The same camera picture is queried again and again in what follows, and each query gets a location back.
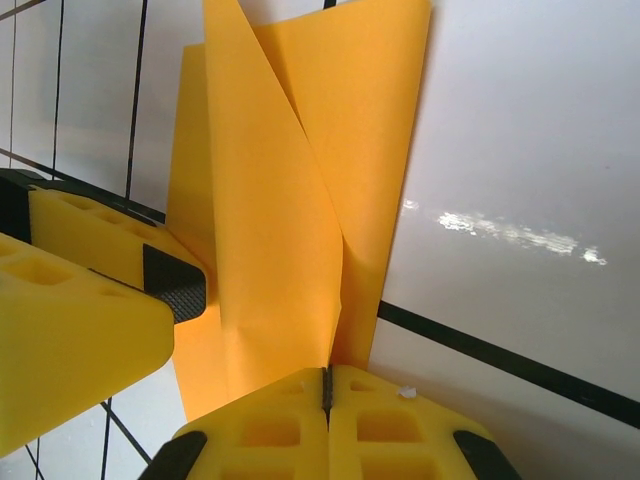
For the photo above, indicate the yellow paper sheet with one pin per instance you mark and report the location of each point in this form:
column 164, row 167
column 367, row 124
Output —
column 260, row 200

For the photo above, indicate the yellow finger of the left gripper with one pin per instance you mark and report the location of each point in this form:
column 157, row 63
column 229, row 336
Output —
column 100, row 235
column 75, row 340

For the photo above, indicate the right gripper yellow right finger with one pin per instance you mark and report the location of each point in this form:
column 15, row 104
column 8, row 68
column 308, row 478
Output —
column 400, row 440

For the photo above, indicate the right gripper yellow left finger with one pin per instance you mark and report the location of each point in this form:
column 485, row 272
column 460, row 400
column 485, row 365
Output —
column 270, row 440

